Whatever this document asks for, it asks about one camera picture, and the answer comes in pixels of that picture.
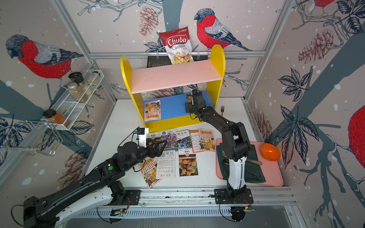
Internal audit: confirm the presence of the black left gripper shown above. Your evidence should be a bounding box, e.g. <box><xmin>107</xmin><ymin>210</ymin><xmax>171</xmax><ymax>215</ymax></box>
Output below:
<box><xmin>125</xmin><ymin>138</ymin><xmax>167</xmax><ymax>171</ymax></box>

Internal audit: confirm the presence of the purple flower seed bag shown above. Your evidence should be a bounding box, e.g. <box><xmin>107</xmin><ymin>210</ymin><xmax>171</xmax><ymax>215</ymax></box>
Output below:
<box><xmin>161</xmin><ymin>129</ymin><xmax>178</xmax><ymax>150</ymax></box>

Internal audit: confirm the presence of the marigold seed bag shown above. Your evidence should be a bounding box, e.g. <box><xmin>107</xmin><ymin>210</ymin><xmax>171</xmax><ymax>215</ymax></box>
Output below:
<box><xmin>178</xmin><ymin>148</ymin><xmax>199</xmax><ymax>177</ymax></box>
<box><xmin>186</xmin><ymin>95</ymin><xmax>193</xmax><ymax>103</ymax></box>
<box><xmin>146</xmin><ymin>132</ymin><xmax>161</xmax><ymax>143</ymax></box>

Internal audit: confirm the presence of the blue flower seed bag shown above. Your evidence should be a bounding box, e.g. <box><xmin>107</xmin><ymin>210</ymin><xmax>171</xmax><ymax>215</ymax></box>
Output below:
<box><xmin>176</xmin><ymin>129</ymin><xmax>193</xmax><ymax>150</ymax></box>

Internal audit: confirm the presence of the white text seed bag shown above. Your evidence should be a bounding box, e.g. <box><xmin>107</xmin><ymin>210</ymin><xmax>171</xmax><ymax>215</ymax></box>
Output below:
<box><xmin>156</xmin><ymin>150</ymin><xmax>176</xmax><ymax>179</ymax></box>

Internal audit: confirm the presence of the pink shop seed bag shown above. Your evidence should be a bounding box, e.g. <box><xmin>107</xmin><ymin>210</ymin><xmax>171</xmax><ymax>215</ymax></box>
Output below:
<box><xmin>138</xmin><ymin>158</ymin><xmax>160</xmax><ymax>189</ymax></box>

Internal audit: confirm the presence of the orange back-side seed bag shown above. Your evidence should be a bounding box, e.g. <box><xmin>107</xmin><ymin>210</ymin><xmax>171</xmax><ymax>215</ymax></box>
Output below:
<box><xmin>189</xmin><ymin>130</ymin><xmax>201</xmax><ymax>153</ymax></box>

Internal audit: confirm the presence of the shop picture seed bag top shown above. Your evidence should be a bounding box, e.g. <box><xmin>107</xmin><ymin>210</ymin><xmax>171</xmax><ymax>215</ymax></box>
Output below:
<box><xmin>198</xmin><ymin>128</ymin><xmax>216</xmax><ymax>152</ymax></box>

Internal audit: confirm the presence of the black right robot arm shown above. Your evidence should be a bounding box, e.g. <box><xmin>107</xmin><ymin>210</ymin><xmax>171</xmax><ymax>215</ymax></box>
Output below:
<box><xmin>185</xmin><ymin>89</ymin><xmax>251</xmax><ymax>200</ymax></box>

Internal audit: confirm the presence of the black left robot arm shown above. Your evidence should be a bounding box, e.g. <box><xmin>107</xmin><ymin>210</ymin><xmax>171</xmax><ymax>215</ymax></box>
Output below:
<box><xmin>23</xmin><ymin>140</ymin><xmax>167</xmax><ymax>228</ymax></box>

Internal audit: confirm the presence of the large shop seed bag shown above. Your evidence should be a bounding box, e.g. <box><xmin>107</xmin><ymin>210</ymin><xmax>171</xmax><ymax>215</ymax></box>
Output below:
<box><xmin>144</xmin><ymin>100</ymin><xmax>162</xmax><ymax>122</ymax></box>

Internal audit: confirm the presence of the yellow wooden shelf unit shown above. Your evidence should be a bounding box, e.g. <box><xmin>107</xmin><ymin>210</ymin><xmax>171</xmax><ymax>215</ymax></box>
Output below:
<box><xmin>120</xmin><ymin>45</ymin><xmax>226</xmax><ymax>132</ymax></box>

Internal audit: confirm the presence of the red Chuba chips bag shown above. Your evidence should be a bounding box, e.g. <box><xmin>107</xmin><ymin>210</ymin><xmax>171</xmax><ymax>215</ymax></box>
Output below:
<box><xmin>159</xmin><ymin>27</ymin><xmax>194</xmax><ymax>65</ymax></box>

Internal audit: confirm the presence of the black fork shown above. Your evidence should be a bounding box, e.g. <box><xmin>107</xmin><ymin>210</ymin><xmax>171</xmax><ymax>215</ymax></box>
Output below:
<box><xmin>221</xmin><ymin>105</ymin><xmax>225</xmax><ymax>116</ymax></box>

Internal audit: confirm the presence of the orange bowl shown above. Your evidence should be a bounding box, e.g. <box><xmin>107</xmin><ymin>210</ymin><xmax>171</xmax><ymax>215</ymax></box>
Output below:
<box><xmin>261</xmin><ymin>143</ymin><xmax>281</xmax><ymax>162</ymax></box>

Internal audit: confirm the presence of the dark green cloth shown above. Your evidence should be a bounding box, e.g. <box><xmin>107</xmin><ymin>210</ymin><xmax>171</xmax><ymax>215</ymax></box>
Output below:
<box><xmin>216</xmin><ymin>143</ymin><xmax>266</xmax><ymax>183</ymax></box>

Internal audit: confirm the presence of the pink tray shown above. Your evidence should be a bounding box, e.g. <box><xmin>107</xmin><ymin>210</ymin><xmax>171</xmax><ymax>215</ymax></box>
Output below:
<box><xmin>215</xmin><ymin>138</ymin><xmax>284</xmax><ymax>188</ymax></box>

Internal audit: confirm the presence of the beige spice jar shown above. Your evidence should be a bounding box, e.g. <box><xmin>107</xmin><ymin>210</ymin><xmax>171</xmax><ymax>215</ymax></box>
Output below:
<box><xmin>67</xmin><ymin>82</ymin><xmax>87</xmax><ymax>103</ymax></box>

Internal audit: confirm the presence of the black lid spice jar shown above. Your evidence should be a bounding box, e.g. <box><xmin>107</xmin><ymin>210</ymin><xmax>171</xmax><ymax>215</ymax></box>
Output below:
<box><xmin>68</xmin><ymin>72</ymin><xmax>92</xmax><ymax>96</ymax></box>

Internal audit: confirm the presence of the orange spice jar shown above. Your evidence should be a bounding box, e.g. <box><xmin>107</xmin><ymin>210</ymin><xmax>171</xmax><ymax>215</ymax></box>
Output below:
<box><xmin>43</xmin><ymin>109</ymin><xmax>67</xmax><ymax>124</ymax></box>

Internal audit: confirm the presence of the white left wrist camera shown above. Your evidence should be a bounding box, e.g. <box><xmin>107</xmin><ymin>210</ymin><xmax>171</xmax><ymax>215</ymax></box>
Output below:
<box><xmin>135</xmin><ymin>127</ymin><xmax>149</xmax><ymax>147</ymax></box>

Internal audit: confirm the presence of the colourful handled spoon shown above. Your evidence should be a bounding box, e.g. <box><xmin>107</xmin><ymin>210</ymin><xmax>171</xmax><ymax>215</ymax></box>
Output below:
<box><xmin>246</xmin><ymin>159</ymin><xmax>262</xmax><ymax>165</ymax></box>

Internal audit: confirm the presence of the white wire spice rack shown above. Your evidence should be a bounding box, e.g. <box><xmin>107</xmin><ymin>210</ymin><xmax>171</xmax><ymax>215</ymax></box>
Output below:
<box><xmin>43</xmin><ymin>69</ymin><xmax>104</xmax><ymax>131</ymax></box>

